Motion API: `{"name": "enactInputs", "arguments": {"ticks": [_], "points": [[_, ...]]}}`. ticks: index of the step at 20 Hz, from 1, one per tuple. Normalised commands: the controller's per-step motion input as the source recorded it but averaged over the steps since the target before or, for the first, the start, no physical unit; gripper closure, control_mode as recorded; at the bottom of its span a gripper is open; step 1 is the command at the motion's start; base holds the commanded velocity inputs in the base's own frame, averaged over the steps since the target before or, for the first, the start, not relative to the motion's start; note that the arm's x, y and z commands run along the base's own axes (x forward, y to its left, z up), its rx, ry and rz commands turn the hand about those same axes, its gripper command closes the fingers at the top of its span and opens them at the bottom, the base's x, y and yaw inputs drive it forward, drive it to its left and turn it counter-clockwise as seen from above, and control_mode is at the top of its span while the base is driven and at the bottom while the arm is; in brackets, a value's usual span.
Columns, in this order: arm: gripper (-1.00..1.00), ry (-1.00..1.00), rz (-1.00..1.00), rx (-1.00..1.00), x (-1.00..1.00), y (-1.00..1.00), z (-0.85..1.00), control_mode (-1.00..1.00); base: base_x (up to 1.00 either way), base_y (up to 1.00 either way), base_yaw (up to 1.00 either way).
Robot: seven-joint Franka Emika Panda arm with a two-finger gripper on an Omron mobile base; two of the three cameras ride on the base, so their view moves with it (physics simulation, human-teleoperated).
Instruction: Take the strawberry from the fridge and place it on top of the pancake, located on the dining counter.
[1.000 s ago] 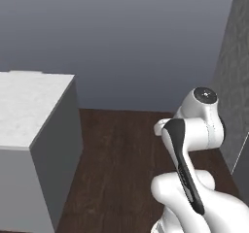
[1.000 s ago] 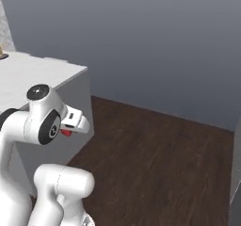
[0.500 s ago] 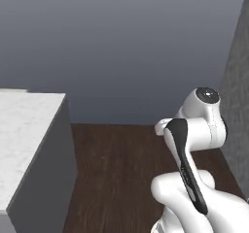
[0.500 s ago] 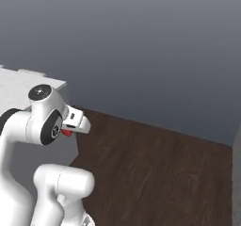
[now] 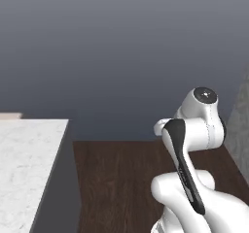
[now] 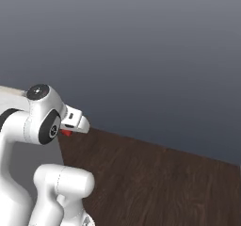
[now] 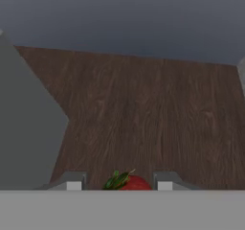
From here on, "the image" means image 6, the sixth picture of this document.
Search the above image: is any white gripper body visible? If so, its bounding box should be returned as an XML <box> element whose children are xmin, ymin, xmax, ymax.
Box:
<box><xmin>60</xmin><ymin>114</ymin><xmax>91</xmax><ymax>135</ymax></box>

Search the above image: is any red strawberry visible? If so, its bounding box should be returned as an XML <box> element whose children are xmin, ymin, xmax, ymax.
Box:
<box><xmin>59</xmin><ymin>128</ymin><xmax>74</xmax><ymax>137</ymax></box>

